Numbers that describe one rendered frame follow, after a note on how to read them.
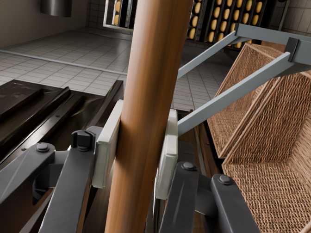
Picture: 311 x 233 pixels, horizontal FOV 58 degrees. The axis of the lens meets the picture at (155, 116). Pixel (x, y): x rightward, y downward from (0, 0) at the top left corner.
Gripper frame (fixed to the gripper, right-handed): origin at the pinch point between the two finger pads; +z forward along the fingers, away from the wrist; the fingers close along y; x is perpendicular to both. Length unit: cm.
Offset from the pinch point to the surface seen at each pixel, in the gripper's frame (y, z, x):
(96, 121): -20, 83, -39
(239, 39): 26, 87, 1
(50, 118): -49, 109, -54
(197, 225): 21, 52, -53
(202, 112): 10.8, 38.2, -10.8
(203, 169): 25, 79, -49
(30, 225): -20, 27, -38
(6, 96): -80, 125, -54
